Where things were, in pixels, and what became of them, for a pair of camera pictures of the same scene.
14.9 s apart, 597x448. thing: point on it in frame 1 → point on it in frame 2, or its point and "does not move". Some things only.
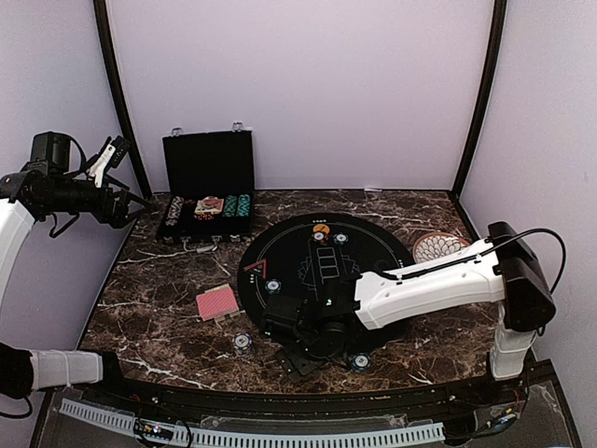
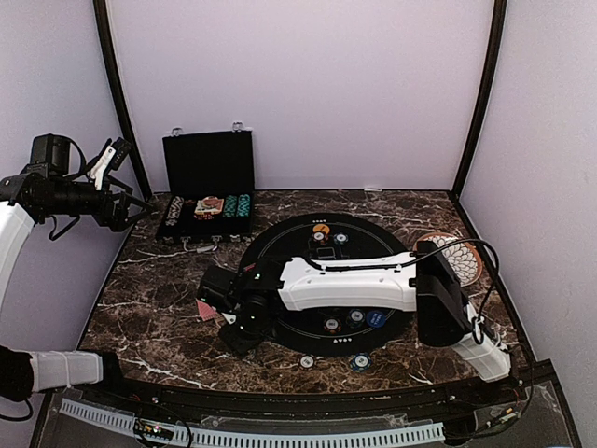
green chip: x=340 y=238 does not move
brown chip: x=319 y=237 does not move
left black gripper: x=116 y=217 does not move
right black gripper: x=298 y=365 → x=239 y=343
